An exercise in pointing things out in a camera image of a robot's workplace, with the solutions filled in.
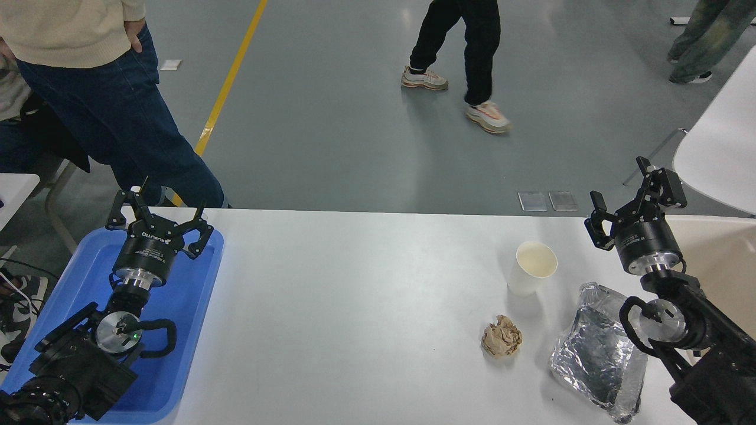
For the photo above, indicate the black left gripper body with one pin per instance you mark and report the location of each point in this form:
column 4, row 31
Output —
column 147, row 248

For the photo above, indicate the walking person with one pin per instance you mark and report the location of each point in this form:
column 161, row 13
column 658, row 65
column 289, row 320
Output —
column 478, row 47

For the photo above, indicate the standing person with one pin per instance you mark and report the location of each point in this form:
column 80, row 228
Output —
column 100, row 100

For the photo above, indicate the blue plastic tray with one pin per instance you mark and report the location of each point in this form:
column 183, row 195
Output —
column 183, row 307

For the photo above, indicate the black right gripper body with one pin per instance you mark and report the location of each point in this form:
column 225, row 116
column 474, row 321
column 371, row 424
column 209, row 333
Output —
column 644, row 239

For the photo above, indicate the black and white sneaker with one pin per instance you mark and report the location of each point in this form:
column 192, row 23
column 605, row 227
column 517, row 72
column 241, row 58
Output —
column 15, row 321

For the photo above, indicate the silver foil tray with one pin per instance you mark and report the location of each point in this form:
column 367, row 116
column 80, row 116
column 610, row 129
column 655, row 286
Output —
column 593, row 354

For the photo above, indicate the person's hand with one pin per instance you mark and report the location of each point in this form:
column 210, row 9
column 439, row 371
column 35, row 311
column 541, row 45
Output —
column 134, row 34

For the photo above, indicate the white paper cup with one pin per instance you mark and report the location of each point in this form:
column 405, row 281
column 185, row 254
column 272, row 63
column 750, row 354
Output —
column 531, row 271

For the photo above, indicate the clear floor plate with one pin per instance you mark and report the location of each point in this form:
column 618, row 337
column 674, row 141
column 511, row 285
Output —
column 533, row 201
column 563, row 200

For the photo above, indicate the small white table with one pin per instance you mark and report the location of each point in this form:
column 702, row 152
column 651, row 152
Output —
column 15, row 195

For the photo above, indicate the small white floor object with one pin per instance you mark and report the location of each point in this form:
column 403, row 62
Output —
column 679, row 21

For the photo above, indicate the large pale bin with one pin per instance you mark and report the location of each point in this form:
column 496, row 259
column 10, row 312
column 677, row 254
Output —
column 723, row 260

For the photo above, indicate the grey metal chair frame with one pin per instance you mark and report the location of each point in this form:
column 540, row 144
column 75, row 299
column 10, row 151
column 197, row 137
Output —
column 49, row 206

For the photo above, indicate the crumpled tan paper ball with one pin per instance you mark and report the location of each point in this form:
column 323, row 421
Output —
column 502, row 337

